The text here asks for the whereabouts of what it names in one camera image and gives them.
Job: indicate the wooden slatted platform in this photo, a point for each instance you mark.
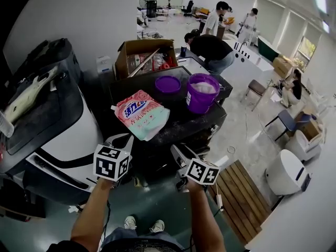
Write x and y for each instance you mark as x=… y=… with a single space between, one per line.
x=241 y=201

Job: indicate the brown seat stool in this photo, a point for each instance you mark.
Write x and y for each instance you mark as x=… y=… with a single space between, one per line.
x=256 y=86

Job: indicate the small white box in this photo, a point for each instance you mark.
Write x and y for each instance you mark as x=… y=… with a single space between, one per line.
x=103 y=64

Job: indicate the black washing machine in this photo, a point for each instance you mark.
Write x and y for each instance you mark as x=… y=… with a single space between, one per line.
x=181 y=125

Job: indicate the dark blue chair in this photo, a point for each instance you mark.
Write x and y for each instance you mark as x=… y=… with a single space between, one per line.
x=287 y=121

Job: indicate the person's left shoe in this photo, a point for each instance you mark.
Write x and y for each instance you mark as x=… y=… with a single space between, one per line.
x=130 y=222

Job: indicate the dark blue cup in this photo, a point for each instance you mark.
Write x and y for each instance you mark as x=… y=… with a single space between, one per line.
x=183 y=52

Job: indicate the person's right forearm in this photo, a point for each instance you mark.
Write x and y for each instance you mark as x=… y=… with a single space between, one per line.
x=204 y=216

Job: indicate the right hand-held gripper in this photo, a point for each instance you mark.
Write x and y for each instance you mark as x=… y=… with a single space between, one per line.
x=202 y=172

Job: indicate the black and white machine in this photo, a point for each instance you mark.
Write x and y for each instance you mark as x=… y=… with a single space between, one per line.
x=65 y=130

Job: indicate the open cardboard box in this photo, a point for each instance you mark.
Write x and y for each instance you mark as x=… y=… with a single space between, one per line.
x=122 y=64

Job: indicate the black office chair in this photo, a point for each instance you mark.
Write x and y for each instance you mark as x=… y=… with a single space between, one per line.
x=187 y=8

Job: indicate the purple plastic bucket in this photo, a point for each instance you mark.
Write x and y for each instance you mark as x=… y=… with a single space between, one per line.
x=200 y=101

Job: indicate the purple bucket lid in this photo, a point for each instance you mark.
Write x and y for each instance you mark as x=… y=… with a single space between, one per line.
x=168 y=84

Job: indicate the white armchair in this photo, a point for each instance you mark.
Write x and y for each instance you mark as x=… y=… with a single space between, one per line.
x=302 y=146

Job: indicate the clear plastic bottle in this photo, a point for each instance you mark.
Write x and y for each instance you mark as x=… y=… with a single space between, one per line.
x=5 y=126

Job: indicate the green bathtub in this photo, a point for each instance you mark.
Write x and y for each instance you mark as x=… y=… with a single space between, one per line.
x=267 y=50

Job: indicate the person's shoe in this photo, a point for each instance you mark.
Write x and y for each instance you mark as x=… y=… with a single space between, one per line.
x=130 y=222
x=157 y=226

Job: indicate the white power strip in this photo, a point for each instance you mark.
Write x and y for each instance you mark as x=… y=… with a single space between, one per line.
x=219 y=202

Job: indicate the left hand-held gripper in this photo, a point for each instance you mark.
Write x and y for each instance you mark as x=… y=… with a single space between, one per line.
x=107 y=164

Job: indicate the pink detergent pouch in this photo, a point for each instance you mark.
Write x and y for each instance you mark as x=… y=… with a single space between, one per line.
x=141 y=114

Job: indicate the person's left forearm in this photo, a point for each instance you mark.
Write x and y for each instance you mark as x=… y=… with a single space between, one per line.
x=90 y=214

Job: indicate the white round tub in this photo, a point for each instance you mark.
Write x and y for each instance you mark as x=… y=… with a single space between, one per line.
x=283 y=172

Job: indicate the person's right shoe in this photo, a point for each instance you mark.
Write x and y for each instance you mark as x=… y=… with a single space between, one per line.
x=157 y=226

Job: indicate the white rectangular bathtub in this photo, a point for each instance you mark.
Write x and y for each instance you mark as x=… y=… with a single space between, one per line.
x=252 y=59

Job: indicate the dark cabinet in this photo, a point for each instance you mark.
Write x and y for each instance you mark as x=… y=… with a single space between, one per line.
x=21 y=206

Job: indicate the black standing fan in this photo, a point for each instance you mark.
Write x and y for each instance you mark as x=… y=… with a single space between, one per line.
x=145 y=1

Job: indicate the person's black patterned shirt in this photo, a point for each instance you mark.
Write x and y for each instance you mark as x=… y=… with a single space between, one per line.
x=147 y=247

